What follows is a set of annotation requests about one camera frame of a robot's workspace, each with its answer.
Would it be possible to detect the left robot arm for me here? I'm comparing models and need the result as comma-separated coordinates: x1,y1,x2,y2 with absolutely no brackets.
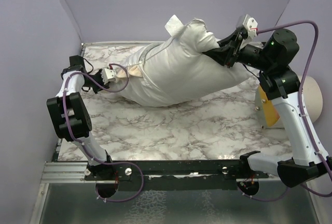
46,55,115,180

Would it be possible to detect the white cylindrical bin orange base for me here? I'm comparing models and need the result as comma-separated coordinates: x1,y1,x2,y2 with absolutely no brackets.
255,76,323,128

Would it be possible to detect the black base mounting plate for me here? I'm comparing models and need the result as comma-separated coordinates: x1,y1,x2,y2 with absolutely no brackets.
85,159,268,191

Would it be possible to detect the white pillow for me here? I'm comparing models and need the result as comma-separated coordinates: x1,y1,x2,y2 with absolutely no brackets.
143,19,252,101

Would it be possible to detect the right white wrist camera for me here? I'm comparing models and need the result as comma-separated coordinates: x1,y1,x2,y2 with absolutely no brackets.
236,14,258,50

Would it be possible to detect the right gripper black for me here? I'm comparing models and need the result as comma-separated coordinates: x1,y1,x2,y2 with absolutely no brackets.
204,29,274,71

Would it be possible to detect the grey pillowcase with cream trim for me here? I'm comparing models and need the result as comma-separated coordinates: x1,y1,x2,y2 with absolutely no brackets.
102,14,205,107

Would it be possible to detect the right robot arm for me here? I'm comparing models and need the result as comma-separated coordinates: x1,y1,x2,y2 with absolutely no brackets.
204,29,331,188

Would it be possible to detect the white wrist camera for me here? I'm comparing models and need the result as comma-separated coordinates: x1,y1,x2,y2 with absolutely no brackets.
236,14,258,50
101,64,117,84

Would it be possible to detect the aluminium rail frame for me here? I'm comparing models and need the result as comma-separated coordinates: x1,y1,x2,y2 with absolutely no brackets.
40,41,316,183

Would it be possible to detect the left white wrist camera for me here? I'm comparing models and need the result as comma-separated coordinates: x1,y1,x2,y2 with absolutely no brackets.
101,64,117,84

